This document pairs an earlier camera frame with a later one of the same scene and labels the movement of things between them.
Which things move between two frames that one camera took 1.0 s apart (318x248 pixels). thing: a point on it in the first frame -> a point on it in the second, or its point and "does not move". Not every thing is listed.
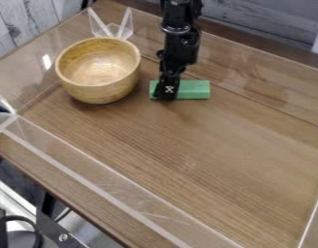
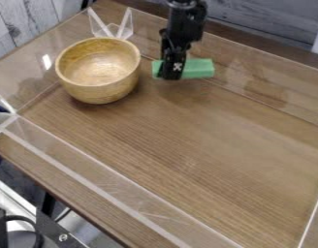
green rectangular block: [190, 89] -> [198, 68]
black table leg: [48, 205] does not move
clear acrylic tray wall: [208, 172] does not move
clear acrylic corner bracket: [121, 31] does not move
